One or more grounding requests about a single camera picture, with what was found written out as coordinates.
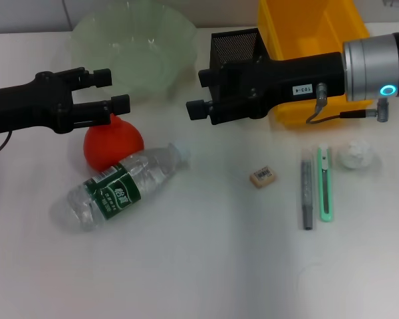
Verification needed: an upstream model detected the mint green utility knife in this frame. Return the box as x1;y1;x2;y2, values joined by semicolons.
317;143;334;223

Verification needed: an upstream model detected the clear green-label water bottle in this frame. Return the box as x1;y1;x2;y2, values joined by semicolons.
66;139;191;233

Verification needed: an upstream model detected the black mesh pen holder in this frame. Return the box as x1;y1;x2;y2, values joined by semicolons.
209;27;264;72

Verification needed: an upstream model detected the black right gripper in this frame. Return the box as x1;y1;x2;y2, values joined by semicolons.
186;51;347;126

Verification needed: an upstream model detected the pale green wavy fruit bowl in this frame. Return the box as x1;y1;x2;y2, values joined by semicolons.
69;1;198;102

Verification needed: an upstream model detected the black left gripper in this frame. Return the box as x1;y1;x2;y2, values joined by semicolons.
0;67;131;136

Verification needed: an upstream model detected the yellow plastic bin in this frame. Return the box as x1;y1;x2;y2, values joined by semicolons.
257;0;375;129

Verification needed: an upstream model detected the grey pen in clear sleeve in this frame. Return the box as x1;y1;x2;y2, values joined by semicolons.
300;148;315;231

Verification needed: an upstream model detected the white paper ball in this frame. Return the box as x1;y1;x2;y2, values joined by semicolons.
338;139;376;171

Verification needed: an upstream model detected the red-orange toy orange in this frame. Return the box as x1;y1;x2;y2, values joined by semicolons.
82;114;145;172

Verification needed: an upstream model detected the beige eraser with barcode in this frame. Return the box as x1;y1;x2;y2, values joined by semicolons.
249;165;278;190

